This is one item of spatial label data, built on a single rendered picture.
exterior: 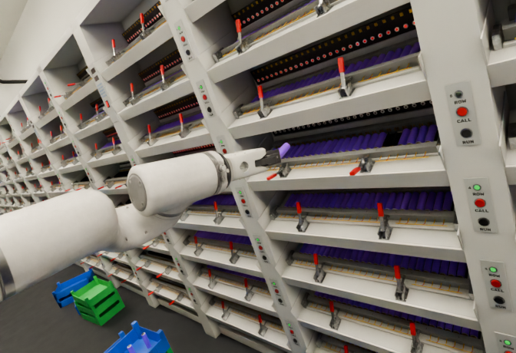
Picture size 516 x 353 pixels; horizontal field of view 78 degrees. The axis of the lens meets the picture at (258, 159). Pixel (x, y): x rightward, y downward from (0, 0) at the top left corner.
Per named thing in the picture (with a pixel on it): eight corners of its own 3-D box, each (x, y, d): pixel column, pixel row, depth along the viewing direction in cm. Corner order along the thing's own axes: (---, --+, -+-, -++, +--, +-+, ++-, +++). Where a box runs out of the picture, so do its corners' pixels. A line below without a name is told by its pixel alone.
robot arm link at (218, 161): (214, 150, 56) (227, 147, 58) (186, 155, 62) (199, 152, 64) (223, 196, 56) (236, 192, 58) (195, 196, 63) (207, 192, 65)
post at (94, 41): (216, 338, 177) (75, 17, 140) (206, 333, 183) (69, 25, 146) (239, 313, 190) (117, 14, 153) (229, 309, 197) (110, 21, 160)
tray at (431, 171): (451, 186, 67) (440, 151, 63) (253, 191, 110) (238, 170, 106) (464, 130, 79) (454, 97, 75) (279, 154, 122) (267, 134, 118)
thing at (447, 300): (483, 331, 75) (470, 298, 70) (286, 284, 118) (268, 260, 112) (490, 261, 87) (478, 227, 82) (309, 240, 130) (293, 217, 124)
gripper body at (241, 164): (226, 150, 57) (267, 142, 65) (193, 156, 64) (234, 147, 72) (233, 191, 57) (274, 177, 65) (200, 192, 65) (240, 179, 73)
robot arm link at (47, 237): (6, 331, 41) (186, 226, 64) (3, 278, 31) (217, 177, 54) (-25, 275, 43) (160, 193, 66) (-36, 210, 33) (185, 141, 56)
